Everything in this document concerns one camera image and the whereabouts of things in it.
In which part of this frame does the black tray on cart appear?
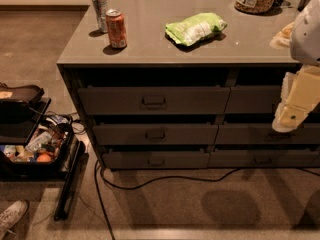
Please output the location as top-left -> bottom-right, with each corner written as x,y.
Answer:
0,83 -> 44,109

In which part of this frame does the orange soda can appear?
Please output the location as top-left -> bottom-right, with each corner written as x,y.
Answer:
106,9 -> 127,49

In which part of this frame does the orange fruit in bin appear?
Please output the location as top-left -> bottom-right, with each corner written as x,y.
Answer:
37,154 -> 51,162

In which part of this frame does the green chip bag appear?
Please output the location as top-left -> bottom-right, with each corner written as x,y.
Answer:
165,12 -> 227,47

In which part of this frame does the black floor cable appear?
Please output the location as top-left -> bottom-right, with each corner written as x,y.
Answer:
93,159 -> 320,240

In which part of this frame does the black bin of groceries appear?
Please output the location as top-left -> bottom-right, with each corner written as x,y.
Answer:
0,115 -> 73,175

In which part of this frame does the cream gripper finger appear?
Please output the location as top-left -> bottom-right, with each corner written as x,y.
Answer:
269,22 -> 294,49

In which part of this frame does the grey drawer cabinet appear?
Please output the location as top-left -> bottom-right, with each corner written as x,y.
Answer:
58,0 -> 320,168

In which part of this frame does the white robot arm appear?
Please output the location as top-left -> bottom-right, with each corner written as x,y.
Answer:
272,0 -> 320,133

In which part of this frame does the black cart frame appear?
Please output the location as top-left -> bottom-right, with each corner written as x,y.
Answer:
0,98 -> 88,220

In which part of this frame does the white sneaker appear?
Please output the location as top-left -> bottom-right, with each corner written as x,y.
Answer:
0,200 -> 28,240

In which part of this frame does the silver soda can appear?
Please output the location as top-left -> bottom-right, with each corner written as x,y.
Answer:
91,0 -> 107,33

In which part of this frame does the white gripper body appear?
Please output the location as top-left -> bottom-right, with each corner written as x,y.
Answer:
272,64 -> 320,133

